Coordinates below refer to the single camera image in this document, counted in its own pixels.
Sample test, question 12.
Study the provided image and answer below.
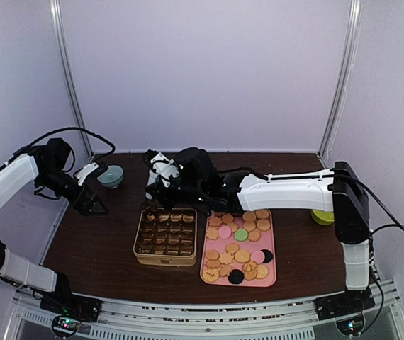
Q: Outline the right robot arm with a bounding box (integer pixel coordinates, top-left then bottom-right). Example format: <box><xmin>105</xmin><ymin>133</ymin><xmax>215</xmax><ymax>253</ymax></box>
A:
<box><xmin>143</xmin><ymin>147</ymin><xmax>371</xmax><ymax>313</ymax></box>

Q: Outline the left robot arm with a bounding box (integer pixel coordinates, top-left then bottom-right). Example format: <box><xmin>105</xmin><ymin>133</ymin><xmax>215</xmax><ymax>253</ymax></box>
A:
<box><xmin>0</xmin><ymin>138</ymin><xmax>108</xmax><ymax>315</ymax></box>

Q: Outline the light blue ceramic bowl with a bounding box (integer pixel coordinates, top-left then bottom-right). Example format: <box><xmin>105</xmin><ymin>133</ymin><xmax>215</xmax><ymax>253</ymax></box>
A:
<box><xmin>97</xmin><ymin>165</ymin><xmax>124</xmax><ymax>189</ymax></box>

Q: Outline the gold cookie tin box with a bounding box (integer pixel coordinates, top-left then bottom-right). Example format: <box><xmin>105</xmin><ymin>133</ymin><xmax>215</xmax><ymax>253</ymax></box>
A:
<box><xmin>133</xmin><ymin>208</ymin><xmax>198</xmax><ymax>267</ymax></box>

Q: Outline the pink round cookie upper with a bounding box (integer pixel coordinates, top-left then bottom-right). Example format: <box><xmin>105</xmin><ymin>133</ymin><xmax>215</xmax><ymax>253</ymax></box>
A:
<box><xmin>218</xmin><ymin>225</ymin><xmax>232</xmax><ymax>239</ymax></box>

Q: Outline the pink round cookie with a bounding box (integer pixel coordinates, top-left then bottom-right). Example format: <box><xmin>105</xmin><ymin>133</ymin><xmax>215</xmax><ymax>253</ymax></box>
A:
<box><xmin>251</xmin><ymin>250</ymin><xmax>265</xmax><ymax>264</ymax></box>
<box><xmin>218</xmin><ymin>225</ymin><xmax>232</xmax><ymax>239</ymax></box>

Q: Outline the green round cookie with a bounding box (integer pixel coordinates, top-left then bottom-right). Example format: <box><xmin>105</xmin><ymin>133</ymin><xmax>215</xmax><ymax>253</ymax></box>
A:
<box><xmin>234</xmin><ymin>229</ymin><xmax>249</xmax><ymax>242</ymax></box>

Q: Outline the pink plastic tray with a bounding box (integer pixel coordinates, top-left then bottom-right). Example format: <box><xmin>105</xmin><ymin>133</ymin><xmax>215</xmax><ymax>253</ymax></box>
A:
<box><xmin>200</xmin><ymin>209</ymin><xmax>277</xmax><ymax>288</ymax></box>

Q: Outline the clock face round cookie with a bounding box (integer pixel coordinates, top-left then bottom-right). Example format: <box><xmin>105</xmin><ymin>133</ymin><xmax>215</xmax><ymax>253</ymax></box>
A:
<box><xmin>202</xmin><ymin>268</ymin><xmax>220</xmax><ymax>283</ymax></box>

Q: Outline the swirl butter cookie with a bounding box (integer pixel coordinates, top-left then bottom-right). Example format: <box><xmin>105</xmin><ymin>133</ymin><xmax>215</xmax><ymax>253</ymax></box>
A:
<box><xmin>242</xmin><ymin>261</ymin><xmax>257</xmax><ymax>272</ymax></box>

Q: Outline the black sandwich cookie bottom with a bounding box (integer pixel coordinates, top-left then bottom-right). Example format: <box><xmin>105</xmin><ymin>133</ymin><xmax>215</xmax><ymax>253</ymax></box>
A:
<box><xmin>228</xmin><ymin>269</ymin><xmax>245</xmax><ymax>285</ymax></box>

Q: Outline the black sandwich cookie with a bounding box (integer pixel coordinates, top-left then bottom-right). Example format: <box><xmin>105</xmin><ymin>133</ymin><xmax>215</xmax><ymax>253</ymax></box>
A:
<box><xmin>262</xmin><ymin>249</ymin><xmax>274</xmax><ymax>264</ymax></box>
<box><xmin>228</xmin><ymin>269</ymin><xmax>245</xmax><ymax>285</ymax></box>

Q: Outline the pink round cookie lower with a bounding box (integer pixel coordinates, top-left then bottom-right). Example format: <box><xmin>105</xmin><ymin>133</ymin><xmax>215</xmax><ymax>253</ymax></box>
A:
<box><xmin>251</xmin><ymin>250</ymin><xmax>265</xmax><ymax>264</ymax></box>

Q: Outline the black sandwich cookie right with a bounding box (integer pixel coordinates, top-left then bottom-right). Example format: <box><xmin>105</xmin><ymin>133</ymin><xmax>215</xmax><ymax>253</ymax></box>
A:
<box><xmin>262</xmin><ymin>249</ymin><xmax>274</xmax><ymax>264</ymax></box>

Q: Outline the green plastic bowl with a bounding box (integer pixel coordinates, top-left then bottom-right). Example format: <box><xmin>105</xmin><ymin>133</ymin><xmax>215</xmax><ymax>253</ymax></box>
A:
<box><xmin>311</xmin><ymin>210</ymin><xmax>335</xmax><ymax>226</ymax></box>

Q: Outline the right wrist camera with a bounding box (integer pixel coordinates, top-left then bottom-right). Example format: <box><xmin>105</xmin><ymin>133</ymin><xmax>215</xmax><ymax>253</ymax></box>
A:
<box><xmin>144</xmin><ymin>149</ymin><xmax>180</xmax><ymax>188</ymax></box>

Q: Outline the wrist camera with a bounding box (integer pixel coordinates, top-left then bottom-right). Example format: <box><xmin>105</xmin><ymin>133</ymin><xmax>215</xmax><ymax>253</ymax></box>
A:
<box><xmin>74</xmin><ymin>161</ymin><xmax>108</xmax><ymax>186</ymax></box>
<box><xmin>144</xmin><ymin>149</ymin><xmax>180</xmax><ymax>188</ymax></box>

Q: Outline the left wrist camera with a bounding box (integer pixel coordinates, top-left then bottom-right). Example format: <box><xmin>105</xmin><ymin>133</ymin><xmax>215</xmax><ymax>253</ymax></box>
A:
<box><xmin>74</xmin><ymin>161</ymin><xmax>108</xmax><ymax>186</ymax></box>

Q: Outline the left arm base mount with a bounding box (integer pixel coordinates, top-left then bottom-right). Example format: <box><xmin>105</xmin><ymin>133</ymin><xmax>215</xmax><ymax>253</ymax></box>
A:
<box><xmin>40</xmin><ymin>295</ymin><xmax>102</xmax><ymax>322</ymax></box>

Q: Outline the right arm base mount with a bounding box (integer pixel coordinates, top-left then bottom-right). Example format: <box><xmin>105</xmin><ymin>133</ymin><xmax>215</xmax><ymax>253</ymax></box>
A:
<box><xmin>314</xmin><ymin>293</ymin><xmax>376</xmax><ymax>321</ymax></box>

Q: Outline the right aluminium frame post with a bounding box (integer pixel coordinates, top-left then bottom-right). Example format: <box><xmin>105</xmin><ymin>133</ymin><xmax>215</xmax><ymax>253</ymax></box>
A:
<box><xmin>318</xmin><ymin>0</ymin><xmax>364</xmax><ymax>164</ymax></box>

